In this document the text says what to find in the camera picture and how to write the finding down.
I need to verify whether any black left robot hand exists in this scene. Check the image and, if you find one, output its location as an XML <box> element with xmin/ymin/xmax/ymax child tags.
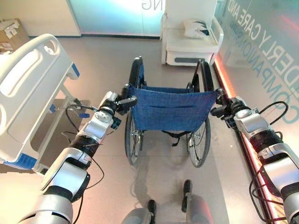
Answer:
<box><xmin>99</xmin><ymin>84</ymin><xmax>138</xmax><ymax>116</ymax></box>

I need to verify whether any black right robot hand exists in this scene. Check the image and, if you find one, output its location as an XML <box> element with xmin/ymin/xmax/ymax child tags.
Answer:
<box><xmin>210</xmin><ymin>88</ymin><xmax>246</xmax><ymax>121</ymax></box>

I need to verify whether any blue wheelchair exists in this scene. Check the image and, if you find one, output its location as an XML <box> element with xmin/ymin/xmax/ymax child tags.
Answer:
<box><xmin>121</xmin><ymin>56</ymin><xmax>226</xmax><ymax>168</ymax></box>

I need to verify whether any white hospital bed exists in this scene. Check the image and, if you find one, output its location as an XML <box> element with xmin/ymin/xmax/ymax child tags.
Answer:
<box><xmin>0</xmin><ymin>33</ymin><xmax>91</xmax><ymax>175</ymax></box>

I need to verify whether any orange floor light strip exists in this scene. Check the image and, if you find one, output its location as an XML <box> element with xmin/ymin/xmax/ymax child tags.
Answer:
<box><xmin>214</xmin><ymin>55</ymin><xmax>288</xmax><ymax>224</ymax></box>

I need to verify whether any white armchair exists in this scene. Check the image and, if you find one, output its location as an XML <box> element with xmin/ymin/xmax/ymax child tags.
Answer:
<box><xmin>160</xmin><ymin>0</ymin><xmax>224</xmax><ymax>67</ymax></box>

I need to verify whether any white patterned pillow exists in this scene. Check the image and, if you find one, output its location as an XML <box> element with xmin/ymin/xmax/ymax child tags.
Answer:
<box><xmin>183</xmin><ymin>19</ymin><xmax>210</xmax><ymax>39</ymax></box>

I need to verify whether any silver left robot leg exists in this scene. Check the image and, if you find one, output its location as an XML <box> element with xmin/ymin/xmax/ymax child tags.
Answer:
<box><xmin>121</xmin><ymin>199</ymin><xmax>157</xmax><ymax>224</ymax></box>

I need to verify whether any cardboard box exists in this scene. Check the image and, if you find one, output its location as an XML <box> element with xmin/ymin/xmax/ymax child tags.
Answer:
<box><xmin>0</xmin><ymin>18</ymin><xmax>30</xmax><ymax>55</ymax></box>

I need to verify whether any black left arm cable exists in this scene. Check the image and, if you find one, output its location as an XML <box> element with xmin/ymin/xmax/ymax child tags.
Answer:
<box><xmin>61</xmin><ymin>104</ymin><xmax>105</xmax><ymax>224</ymax></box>

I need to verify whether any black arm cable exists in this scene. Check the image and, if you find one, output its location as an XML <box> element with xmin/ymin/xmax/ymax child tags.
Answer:
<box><xmin>61</xmin><ymin>104</ymin><xmax>105</xmax><ymax>224</ymax></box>
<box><xmin>249</xmin><ymin>100</ymin><xmax>292</xmax><ymax>224</ymax></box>

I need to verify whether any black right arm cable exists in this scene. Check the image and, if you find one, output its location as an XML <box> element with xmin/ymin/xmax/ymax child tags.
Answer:
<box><xmin>249</xmin><ymin>100</ymin><xmax>292</xmax><ymax>224</ymax></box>

